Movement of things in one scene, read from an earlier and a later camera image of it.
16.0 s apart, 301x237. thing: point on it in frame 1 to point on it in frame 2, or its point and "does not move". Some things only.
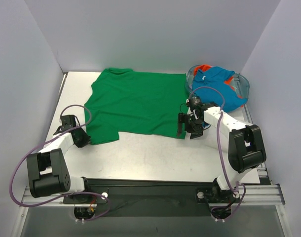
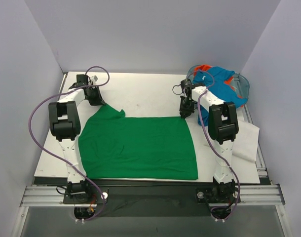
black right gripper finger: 181,120 to 185,110
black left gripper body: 82,138 to 94,96
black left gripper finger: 80,138 to 94,97
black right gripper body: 188,122 to 186,106
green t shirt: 134,101 to 111,145
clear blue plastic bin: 241,83 does not move
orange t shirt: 228,82 does not move
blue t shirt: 208,84 does not move
